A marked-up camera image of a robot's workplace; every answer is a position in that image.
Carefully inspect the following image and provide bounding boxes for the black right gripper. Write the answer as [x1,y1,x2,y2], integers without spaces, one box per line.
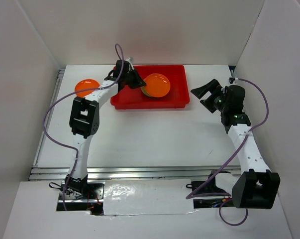
[191,79,229,113]

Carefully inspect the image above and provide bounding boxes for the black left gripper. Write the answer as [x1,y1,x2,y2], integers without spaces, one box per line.
[122,67,146,89]

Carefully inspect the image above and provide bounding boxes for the green plate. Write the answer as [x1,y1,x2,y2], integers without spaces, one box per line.
[141,87,151,97]

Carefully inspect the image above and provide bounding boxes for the orange plate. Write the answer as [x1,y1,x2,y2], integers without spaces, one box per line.
[75,79,100,98]
[144,73,171,98]

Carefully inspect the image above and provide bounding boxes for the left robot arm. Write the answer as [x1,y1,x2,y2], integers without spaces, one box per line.
[65,58,146,199]

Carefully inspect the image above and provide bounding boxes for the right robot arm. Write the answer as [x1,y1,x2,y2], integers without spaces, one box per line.
[186,78,281,209]

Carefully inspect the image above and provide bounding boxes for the red plastic bin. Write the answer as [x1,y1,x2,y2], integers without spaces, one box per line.
[110,65,190,110]

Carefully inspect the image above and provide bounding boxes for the white foil cover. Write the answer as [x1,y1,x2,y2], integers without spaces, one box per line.
[103,179,195,216]

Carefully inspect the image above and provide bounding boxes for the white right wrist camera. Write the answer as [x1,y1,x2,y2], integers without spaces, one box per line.
[228,77,239,84]

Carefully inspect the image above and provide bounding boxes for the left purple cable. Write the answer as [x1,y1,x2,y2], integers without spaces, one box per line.
[43,44,127,180]

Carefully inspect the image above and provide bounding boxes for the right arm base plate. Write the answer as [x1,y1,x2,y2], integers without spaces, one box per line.
[186,180,230,197]

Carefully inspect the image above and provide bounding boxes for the aluminium rail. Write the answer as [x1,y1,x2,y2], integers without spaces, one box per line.
[29,166,242,180]

